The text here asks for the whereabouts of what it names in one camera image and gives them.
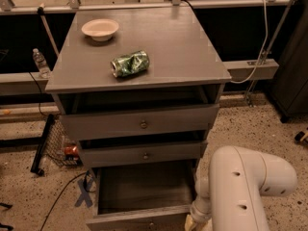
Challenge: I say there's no grey bottom drawer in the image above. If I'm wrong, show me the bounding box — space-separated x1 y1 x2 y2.
86 160 196 231

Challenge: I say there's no grey drawer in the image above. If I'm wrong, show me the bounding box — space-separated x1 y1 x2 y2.
86 160 196 231
78 141 207 167
61 105 218 141

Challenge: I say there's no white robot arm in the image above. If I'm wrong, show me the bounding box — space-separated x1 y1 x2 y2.
185 145 297 231

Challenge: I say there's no grey top drawer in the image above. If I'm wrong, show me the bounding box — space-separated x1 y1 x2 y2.
61 105 218 141

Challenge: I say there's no grey middle drawer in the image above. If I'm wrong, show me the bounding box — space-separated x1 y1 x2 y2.
78 141 207 167

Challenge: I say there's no grey wooden drawer cabinet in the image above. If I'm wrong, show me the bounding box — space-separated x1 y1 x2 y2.
44 6 232 178

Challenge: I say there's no black caster wheel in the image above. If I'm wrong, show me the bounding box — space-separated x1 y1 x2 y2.
295 131 308 142

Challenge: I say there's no dark grey side cabinet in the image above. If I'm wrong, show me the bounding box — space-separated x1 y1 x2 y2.
269 8 308 123

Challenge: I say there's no crushed green soda can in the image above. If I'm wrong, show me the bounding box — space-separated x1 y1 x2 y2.
111 50 150 78

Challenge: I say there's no white paper bowl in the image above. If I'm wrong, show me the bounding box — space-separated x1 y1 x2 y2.
82 19 119 41

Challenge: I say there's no clear plastic water bottle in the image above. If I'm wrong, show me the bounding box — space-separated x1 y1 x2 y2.
33 48 51 79

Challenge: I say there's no black floor cable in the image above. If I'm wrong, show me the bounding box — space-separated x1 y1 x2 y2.
38 170 89 231

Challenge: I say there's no black wire mesh basket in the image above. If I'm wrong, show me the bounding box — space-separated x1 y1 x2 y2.
30 115 81 176

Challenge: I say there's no white cable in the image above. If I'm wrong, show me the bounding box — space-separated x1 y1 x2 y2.
229 0 270 85

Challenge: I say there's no black strap on floor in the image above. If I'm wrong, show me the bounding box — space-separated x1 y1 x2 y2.
0 202 14 231

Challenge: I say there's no grey metal frame rail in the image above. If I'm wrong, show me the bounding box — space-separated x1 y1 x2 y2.
0 59 279 96

